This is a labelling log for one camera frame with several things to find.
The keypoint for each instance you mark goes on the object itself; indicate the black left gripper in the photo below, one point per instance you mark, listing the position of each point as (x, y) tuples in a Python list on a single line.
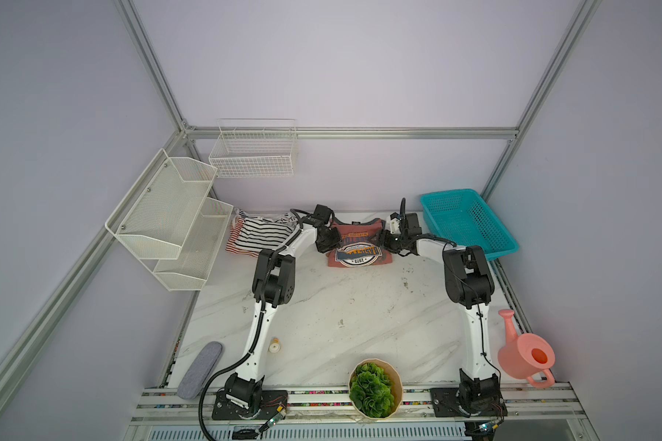
[(336, 240)]

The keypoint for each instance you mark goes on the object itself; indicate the small yellow white toy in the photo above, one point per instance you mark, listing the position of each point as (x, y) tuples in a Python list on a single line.
[(275, 346)]

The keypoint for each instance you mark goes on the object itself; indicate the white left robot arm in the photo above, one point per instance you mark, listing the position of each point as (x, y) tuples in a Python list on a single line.
[(273, 285)]

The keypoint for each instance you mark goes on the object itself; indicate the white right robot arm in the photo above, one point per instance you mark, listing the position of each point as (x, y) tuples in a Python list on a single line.
[(468, 282)]

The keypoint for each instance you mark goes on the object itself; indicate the white mesh lower shelf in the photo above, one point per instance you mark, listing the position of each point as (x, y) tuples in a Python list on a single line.
[(191, 270)]

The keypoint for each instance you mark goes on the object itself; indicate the pink watering can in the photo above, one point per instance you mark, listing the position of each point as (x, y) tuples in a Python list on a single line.
[(526, 356)]

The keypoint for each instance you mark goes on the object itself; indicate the black white striped tank top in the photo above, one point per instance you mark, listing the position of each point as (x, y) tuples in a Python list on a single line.
[(263, 232)]

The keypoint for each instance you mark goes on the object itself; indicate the red white striped tank top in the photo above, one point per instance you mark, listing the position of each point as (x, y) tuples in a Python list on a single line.
[(231, 244)]

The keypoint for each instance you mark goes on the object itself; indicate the teal plastic basket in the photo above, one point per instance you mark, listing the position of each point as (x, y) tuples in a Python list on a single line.
[(462, 216)]

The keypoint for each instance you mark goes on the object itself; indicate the white wire wall basket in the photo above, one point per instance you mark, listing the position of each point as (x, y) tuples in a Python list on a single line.
[(255, 148)]

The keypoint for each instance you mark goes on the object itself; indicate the aluminium front rail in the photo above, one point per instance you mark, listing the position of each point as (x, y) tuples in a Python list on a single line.
[(331, 404)]

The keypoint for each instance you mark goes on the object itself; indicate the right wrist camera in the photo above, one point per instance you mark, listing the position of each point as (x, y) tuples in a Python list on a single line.
[(396, 223)]

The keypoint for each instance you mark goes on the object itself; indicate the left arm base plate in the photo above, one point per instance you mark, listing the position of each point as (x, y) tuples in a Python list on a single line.
[(228, 408)]

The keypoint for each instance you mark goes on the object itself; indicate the dark red tank top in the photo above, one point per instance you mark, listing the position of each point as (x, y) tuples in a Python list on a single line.
[(360, 245)]

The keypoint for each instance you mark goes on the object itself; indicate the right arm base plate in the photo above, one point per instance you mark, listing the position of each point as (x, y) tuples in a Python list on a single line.
[(447, 402)]

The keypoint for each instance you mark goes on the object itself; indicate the grey oval pad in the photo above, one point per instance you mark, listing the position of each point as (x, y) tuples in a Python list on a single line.
[(200, 371)]

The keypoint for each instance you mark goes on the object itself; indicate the green plant in pot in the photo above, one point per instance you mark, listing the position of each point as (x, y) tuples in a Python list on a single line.
[(375, 389)]

